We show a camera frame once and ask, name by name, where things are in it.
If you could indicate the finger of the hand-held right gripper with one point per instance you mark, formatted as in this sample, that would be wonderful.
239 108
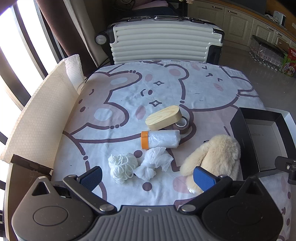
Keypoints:
283 163

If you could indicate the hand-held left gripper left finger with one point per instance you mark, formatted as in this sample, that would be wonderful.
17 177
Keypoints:
91 177

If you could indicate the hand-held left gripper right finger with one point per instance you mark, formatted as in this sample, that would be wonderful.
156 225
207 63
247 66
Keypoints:
203 178

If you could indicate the cream plush toy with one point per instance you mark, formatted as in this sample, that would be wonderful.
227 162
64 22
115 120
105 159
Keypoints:
217 153

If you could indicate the white yarn ball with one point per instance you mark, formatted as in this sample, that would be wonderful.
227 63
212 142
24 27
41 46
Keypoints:
121 166

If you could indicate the brown tape roll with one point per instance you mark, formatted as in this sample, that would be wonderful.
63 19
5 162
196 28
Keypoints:
183 129

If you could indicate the white mesh cloth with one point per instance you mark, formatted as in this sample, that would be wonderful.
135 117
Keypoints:
152 160

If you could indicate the black cardboard box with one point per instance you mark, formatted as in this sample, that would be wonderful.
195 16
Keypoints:
240 129

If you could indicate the plastic-wrapped bottle with orange cap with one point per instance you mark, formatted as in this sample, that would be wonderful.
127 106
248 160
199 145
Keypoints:
161 139

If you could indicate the oval wooden box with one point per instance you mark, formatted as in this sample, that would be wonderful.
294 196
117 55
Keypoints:
161 117

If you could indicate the white cardboard box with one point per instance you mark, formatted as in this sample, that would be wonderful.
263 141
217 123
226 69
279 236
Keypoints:
291 120

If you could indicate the dark brown board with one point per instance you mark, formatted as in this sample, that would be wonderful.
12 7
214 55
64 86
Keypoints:
25 166

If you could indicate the cartoon bear printed bedsheet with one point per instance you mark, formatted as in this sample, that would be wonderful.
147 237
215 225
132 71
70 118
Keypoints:
161 92

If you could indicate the red and green carton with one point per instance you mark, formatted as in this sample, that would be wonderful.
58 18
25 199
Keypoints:
291 62

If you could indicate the white paper towel roll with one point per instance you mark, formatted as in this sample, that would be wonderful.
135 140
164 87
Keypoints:
74 69

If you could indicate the pack of water bottles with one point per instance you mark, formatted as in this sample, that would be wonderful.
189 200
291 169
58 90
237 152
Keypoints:
266 53

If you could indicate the white ribbed suitcase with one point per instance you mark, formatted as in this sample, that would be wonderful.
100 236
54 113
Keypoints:
157 39

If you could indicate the cream kitchen cabinets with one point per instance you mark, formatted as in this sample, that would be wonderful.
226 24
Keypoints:
238 20

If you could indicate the brown curtain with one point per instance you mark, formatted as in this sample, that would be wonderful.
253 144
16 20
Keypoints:
53 23

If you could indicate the pink cushion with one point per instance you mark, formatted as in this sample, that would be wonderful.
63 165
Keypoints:
157 3

